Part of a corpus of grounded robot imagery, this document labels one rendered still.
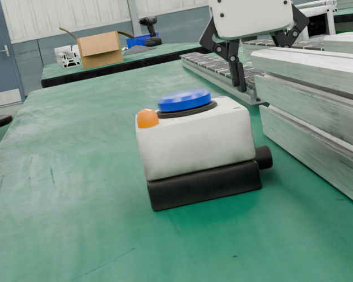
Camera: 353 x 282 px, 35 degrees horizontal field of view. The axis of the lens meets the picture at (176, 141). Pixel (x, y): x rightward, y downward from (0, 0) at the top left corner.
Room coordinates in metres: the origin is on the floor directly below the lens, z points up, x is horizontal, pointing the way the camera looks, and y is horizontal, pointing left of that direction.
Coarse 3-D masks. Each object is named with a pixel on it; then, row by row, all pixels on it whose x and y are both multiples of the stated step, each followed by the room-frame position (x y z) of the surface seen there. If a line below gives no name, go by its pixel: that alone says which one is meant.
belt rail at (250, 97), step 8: (184, 64) 1.62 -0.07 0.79; (192, 64) 1.40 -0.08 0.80; (200, 72) 1.26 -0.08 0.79; (208, 72) 1.11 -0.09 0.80; (208, 80) 1.13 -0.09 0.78; (216, 80) 1.02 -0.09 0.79; (224, 80) 0.93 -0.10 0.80; (224, 88) 0.94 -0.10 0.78; (232, 88) 0.86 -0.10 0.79; (248, 88) 0.74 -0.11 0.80; (240, 96) 0.80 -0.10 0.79; (248, 96) 0.74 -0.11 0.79; (256, 96) 0.74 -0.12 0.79
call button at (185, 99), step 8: (168, 96) 0.41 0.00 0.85; (176, 96) 0.40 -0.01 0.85; (184, 96) 0.40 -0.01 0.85; (192, 96) 0.40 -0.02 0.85; (200, 96) 0.40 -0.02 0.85; (208, 96) 0.40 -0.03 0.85; (160, 104) 0.40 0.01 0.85; (168, 104) 0.40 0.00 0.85; (176, 104) 0.39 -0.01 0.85; (184, 104) 0.39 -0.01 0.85; (192, 104) 0.39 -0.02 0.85; (200, 104) 0.40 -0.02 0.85
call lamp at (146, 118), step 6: (138, 114) 0.38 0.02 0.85; (144, 114) 0.38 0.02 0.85; (150, 114) 0.38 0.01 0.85; (156, 114) 0.38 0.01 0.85; (138, 120) 0.38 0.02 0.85; (144, 120) 0.37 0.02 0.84; (150, 120) 0.37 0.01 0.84; (156, 120) 0.38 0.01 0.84; (138, 126) 0.38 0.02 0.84; (144, 126) 0.38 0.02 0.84; (150, 126) 0.37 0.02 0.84
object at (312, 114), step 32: (352, 32) 0.52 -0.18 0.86; (256, 64) 0.52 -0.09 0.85; (288, 64) 0.41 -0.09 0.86; (320, 64) 0.34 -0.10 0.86; (352, 64) 0.30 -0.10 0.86; (288, 96) 0.42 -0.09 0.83; (320, 96) 0.35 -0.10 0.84; (352, 96) 0.32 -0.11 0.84; (288, 128) 0.44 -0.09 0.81; (320, 128) 0.36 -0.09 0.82; (352, 128) 0.30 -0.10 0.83; (320, 160) 0.37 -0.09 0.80; (352, 160) 0.30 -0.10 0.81; (352, 192) 0.31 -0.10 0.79
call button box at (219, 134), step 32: (224, 96) 0.45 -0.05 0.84; (160, 128) 0.37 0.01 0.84; (192, 128) 0.37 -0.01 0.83; (224, 128) 0.37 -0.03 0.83; (160, 160) 0.37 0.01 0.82; (192, 160) 0.37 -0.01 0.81; (224, 160) 0.37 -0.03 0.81; (256, 160) 0.41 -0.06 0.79; (160, 192) 0.37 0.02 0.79; (192, 192) 0.37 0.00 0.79; (224, 192) 0.37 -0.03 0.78
